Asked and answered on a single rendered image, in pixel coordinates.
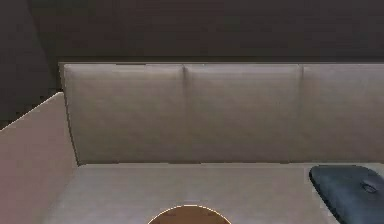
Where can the brown round plate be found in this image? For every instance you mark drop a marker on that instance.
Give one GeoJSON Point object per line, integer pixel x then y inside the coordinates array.
{"type": "Point", "coordinates": [189, 216]}

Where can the dark blue cushion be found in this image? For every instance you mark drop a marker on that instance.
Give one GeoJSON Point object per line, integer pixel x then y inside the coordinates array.
{"type": "Point", "coordinates": [353, 193]}

